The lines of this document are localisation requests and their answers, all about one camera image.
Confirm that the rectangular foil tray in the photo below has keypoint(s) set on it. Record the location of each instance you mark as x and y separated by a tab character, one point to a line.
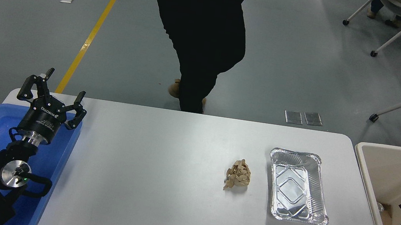
297	189

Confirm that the crumpled tan paper ball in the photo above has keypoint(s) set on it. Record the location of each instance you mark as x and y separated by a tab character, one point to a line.
238	175

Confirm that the silver floor plate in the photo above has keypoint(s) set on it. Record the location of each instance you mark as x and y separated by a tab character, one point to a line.
313	119
293	117

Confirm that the person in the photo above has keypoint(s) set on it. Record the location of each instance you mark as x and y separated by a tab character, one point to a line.
374	5
200	30

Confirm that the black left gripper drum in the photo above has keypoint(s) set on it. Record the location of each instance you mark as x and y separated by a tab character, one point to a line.
44	118

